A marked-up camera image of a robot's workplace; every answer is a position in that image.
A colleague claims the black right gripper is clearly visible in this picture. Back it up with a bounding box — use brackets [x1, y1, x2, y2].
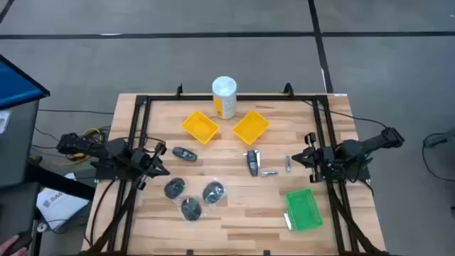
[291, 132, 335, 183]

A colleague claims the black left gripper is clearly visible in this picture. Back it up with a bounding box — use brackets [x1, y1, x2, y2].
[131, 142, 171, 189]

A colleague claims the black sponge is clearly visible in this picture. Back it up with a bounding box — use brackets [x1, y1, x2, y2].
[200, 179, 228, 206]
[161, 176, 188, 201]
[177, 195, 206, 223]

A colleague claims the packaged dark grey roll-on deodorant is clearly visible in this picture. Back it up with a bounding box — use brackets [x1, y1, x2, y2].
[245, 149, 262, 178]

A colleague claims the green plastic basket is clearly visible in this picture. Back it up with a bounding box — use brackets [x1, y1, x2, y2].
[285, 188, 324, 233]

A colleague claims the yellow plastic basket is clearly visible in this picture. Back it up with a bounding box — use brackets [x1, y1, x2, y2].
[181, 110, 220, 146]
[232, 109, 272, 146]

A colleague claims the white wipes canister yellow label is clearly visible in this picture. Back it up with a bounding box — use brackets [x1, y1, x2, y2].
[211, 75, 238, 120]

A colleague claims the black stand foot bar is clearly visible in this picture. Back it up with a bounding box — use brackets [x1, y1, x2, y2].
[26, 163, 97, 201]

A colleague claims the white printed paper sheet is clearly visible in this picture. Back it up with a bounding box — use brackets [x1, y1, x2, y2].
[35, 187, 90, 231]

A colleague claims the grey cabinet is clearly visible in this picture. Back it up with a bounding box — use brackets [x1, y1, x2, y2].
[0, 99, 40, 188]

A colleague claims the white label card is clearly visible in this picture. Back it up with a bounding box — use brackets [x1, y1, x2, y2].
[0, 110, 11, 135]

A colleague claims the black monitor blue screen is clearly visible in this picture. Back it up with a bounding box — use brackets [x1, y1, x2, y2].
[0, 53, 50, 111]

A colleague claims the person's hand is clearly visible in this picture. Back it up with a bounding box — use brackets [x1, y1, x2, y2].
[0, 234, 29, 256]

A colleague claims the black aluminium table frame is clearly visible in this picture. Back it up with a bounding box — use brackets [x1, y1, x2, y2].
[81, 92, 392, 256]

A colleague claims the yellow cable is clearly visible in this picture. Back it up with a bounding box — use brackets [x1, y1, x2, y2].
[63, 127, 106, 166]

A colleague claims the thin black floor cable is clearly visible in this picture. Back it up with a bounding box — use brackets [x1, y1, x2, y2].
[37, 108, 114, 115]

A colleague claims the black cable with plug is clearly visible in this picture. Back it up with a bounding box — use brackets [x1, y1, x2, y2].
[422, 128, 455, 183]

